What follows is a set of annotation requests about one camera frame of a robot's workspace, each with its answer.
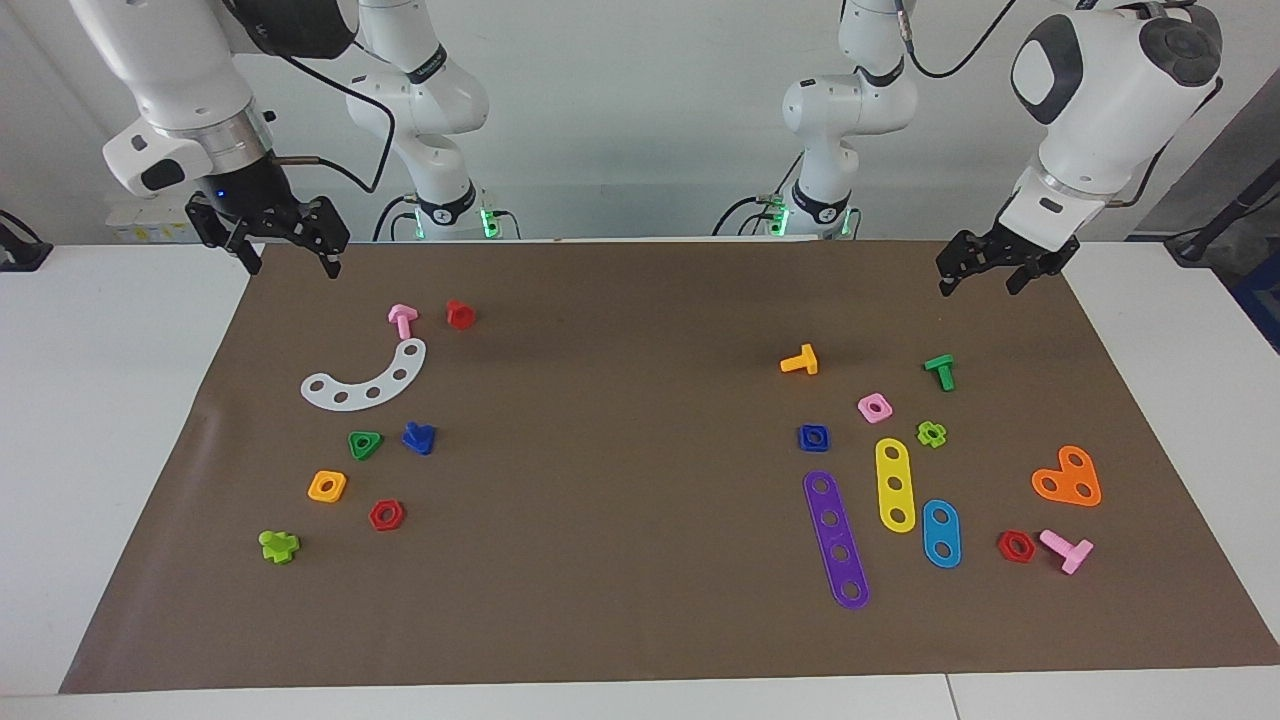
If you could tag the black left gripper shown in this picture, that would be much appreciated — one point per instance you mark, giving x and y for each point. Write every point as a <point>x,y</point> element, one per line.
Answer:
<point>1005,250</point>

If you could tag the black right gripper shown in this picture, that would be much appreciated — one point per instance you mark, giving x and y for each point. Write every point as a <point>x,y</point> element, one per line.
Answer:
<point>262,205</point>

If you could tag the blue triangle-head screw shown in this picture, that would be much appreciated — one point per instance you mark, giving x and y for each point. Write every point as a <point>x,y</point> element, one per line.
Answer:
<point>418,439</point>

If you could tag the blue square nut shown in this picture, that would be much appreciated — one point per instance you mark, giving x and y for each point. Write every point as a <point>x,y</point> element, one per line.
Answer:
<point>803,445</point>

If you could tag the green plastic screw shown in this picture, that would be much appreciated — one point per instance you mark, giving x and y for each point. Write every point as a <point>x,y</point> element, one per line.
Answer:
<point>941,370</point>

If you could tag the pink plastic screw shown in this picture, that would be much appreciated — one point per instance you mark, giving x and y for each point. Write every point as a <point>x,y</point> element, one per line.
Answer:
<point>403,320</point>
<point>1072,552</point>

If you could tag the lime flower nut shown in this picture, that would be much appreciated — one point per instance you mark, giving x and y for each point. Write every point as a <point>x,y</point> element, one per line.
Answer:
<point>922,432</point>

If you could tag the pink square nut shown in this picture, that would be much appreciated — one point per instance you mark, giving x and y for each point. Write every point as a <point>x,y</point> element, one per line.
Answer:
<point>886,413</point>

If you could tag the red plastic screw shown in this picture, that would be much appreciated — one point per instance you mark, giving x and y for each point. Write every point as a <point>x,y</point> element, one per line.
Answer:
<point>460,316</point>

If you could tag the green triangle nut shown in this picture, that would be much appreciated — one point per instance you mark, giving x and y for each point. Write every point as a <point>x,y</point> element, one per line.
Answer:
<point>374,438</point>

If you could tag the orange plastic screw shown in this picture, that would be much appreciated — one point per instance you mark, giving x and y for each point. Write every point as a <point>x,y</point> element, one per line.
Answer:
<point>803,362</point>

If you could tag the orange square nut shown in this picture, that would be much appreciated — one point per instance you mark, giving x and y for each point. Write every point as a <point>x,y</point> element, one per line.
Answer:
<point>340,480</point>

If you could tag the red hexagon nut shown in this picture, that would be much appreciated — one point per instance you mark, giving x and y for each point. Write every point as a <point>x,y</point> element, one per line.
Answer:
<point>398,520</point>
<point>1004,552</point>

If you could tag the lime cross-head screw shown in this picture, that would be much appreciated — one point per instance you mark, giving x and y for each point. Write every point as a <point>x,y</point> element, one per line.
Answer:
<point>278,547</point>

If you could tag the white box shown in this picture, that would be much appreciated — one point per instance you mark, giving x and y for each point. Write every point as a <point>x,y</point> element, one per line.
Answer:
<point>140,225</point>

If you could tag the white curved perforated strip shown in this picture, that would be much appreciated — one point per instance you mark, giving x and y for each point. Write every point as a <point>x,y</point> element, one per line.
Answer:
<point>387,384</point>

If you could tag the yellow three-hole strip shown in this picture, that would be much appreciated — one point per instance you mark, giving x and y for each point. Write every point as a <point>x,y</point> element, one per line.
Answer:
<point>894,470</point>

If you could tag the orange heart-shaped plate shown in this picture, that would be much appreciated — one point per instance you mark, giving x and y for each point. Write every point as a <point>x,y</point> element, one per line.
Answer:
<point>1068,478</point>

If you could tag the black stand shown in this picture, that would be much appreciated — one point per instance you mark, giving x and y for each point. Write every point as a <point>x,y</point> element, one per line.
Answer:
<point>1215,225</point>

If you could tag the blue two-hole strip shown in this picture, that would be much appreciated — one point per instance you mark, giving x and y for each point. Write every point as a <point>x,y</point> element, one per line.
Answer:
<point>941,532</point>

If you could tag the black clamp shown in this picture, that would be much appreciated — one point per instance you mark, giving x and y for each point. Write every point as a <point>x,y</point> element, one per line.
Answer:
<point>20,255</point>

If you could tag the blue object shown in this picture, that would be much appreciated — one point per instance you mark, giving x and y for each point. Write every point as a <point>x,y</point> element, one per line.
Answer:
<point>1262,300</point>

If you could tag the purple four-hole strip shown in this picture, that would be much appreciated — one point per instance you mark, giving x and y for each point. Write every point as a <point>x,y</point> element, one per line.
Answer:
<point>835,537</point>

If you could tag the brown table mat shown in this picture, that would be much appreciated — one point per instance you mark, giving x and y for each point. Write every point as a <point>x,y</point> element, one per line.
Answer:
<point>600,550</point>

